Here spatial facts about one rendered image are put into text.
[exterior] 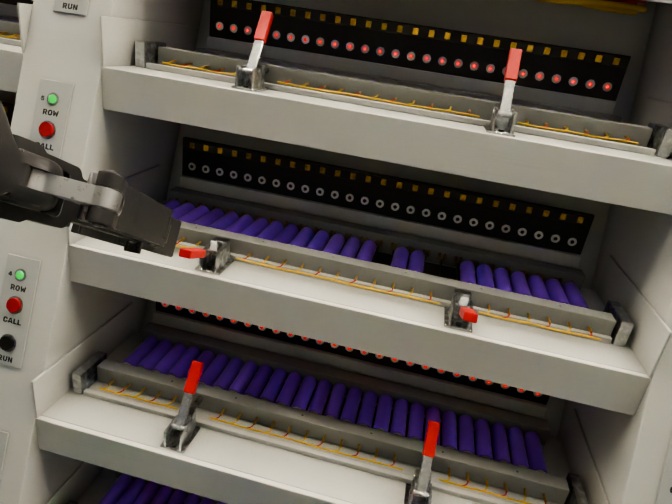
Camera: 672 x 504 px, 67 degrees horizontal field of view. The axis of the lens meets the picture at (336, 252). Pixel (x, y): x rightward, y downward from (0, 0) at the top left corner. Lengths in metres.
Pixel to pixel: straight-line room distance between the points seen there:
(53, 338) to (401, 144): 0.44
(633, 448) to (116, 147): 0.64
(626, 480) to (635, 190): 0.27
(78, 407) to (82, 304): 0.12
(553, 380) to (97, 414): 0.50
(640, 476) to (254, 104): 0.52
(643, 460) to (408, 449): 0.23
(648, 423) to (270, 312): 0.38
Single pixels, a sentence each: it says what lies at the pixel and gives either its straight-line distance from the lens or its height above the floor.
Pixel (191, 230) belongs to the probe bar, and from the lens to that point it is 0.60.
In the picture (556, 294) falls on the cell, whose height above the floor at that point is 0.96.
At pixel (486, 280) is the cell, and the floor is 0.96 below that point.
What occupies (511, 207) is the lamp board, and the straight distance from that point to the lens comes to 0.67.
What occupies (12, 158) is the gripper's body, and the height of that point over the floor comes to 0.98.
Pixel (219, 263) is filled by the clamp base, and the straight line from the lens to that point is 0.55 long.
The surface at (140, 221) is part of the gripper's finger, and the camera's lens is 0.30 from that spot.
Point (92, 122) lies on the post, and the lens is 0.63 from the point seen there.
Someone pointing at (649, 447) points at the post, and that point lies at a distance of 0.58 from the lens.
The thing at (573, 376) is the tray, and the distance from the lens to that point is 0.55.
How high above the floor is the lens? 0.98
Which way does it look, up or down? 2 degrees down
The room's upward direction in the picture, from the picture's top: 12 degrees clockwise
